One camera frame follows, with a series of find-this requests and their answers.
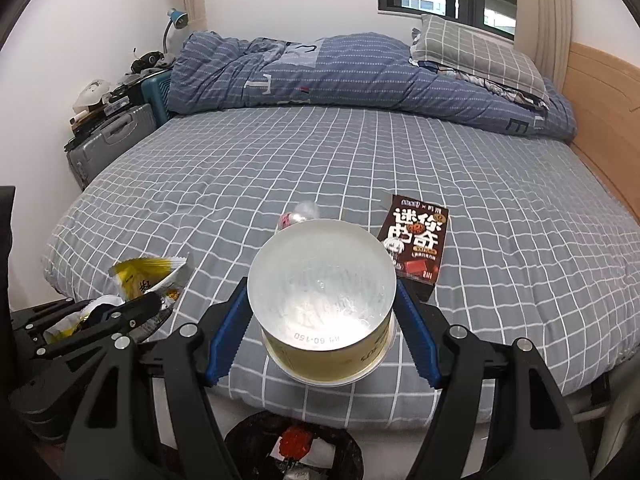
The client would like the black trash bin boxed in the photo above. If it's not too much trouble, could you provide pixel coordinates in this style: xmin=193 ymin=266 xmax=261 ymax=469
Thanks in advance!
xmin=223 ymin=410 xmax=365 ymax=480

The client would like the metal furniture frame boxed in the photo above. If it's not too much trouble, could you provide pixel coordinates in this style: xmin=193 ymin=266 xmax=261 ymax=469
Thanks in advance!
xmin=572 ymin=372 xmax=640 ymax=480

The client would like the paper noodle tub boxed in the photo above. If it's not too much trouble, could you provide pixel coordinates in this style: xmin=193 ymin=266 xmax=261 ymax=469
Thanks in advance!
xmin=246 ymin=218 xmax=398 ymax=386

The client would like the brown cookie box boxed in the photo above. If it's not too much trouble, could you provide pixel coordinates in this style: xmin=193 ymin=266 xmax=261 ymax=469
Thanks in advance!
xmin=376 ymin=192 xmax=451 ymax=303

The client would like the teal suitcase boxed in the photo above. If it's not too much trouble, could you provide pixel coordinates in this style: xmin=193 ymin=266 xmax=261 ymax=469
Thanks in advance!
xmin=141 ymin=71 xmax=173 ymax=128

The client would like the white tissue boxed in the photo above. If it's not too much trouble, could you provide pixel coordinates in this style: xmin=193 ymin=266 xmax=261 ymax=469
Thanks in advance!
xmin=267 ymin=435 xmax=346 ymax=463

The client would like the crumpled white plastic wrapper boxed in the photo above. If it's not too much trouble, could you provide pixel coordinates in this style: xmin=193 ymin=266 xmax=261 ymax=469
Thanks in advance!
xmin=277 ymin=200 xmax=320 ymax=232

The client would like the blue desk lamp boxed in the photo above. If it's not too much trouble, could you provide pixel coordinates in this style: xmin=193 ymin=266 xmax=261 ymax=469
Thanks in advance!
xmin=162 ymin=7 xmax=190 ymax=58

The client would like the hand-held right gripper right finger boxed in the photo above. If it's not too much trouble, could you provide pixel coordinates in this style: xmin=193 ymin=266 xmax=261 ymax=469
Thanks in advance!
xmin=395 ymin=277 xmax=591 ymax=480

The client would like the grey checked bed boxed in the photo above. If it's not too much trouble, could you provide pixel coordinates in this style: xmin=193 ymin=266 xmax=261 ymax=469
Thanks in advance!
xmin=42 ymin=105 xmax=640 ymax=428

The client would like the red plastic bag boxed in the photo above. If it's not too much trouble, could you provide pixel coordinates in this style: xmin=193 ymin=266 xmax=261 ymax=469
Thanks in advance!
xmin=277 ymin=425 xmax=315 ymax=458

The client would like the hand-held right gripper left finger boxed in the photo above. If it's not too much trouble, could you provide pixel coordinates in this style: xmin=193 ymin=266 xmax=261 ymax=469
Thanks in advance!
xmin=62 ymin=276 xmax=251 ymax=480

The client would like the grey suitcase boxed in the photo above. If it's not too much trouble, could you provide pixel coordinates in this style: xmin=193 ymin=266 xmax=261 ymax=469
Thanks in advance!
xmin=65 ymin=102 xmax=158 ymax=191

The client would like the grey checked pillow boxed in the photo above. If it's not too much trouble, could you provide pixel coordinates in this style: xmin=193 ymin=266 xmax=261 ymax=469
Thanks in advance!
xmin=410 ymin=14 xmax=548 ymax=106

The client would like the yellow snack packet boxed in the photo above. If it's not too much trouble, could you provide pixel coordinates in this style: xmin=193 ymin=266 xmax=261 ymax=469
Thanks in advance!
xmin=44 ymin=254 xmax=195 ymax=346

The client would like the blue striped quilt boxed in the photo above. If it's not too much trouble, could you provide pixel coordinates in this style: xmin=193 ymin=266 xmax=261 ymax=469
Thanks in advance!
xmin=167 ymin=30 xmax=576 ymax=141

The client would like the dark clutter pile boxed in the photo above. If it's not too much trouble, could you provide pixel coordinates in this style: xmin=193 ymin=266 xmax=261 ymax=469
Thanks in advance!
xmin=67 ymin=49 xmax=173 ymax=136

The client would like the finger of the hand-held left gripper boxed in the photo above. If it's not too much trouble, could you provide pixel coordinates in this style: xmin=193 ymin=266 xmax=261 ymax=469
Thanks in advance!
xmin=30 ymin=290 xmax=163 ymax=361
xmin=10 ymin=297 xmax=98 ymax=347

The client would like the wooden headboard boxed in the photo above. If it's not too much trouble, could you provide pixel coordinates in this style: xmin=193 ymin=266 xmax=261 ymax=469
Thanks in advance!
xmin=560 ymin=42 xmax=640 ymax=221

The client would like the white face mask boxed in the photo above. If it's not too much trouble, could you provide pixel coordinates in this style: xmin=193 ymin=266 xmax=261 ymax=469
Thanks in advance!
xmin=72 ymin=78 xmax=112 ymax=111

